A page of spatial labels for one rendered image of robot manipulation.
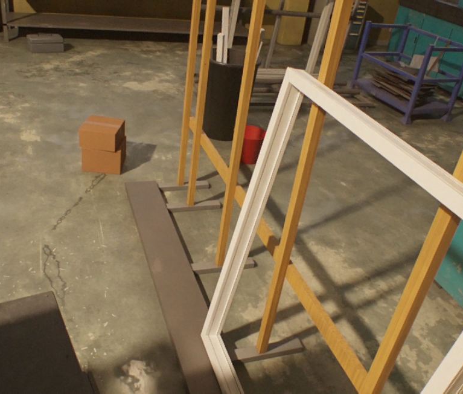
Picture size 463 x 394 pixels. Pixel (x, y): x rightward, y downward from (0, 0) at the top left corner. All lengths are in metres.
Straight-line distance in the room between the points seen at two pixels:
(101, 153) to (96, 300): 1.47
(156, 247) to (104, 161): 1.11
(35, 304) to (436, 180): 1.20
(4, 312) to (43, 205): 2.08
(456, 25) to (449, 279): 5.33
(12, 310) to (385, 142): 1.20
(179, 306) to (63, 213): 1.23
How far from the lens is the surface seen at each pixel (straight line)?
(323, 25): 6.50
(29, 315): 1.59
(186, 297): 2.77
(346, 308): 3.04
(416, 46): 8.63
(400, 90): 6.63
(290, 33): 9.07
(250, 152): 4.28
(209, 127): 4.72
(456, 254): 3.27
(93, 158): 3.96
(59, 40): 7.17
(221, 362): 2.42
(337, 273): 3.28
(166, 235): 3.21
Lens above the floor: 1.95
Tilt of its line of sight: 31 degrees down
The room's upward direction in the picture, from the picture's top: 8 degrees clockwise
